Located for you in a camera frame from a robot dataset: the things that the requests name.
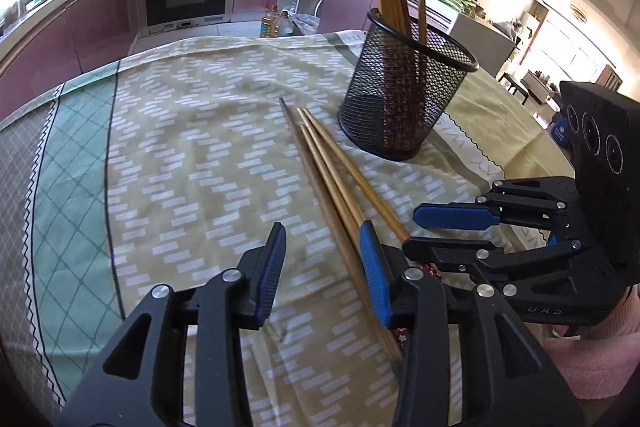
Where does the black mesh utensil holder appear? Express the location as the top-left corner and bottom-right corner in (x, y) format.
(338, 8), (479, 162)

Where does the pink base cabinet with peninsula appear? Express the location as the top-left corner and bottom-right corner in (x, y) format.
(232, 0), (516, 78)

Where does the white plastic bag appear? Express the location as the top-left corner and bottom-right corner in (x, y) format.
(292, 12), (321, 35)

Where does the pink base cabinet with sink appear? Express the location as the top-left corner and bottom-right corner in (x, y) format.
(0, 0), (146, 118)

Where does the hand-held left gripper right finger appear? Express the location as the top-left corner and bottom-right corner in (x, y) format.
(357, 219), (586, 427)

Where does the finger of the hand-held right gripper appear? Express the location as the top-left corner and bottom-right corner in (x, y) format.
(414, 177), (580, 233)
(402, 237), (583, 279)

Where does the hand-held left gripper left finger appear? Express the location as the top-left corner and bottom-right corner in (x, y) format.
(57, 222), (288, 427)

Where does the yellow cooking oil bottle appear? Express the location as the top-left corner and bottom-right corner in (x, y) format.
(259, 4), (280, 38)

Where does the beige and teal patterned tablecloth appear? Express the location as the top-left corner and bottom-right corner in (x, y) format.
(0, 29), (516, 427)

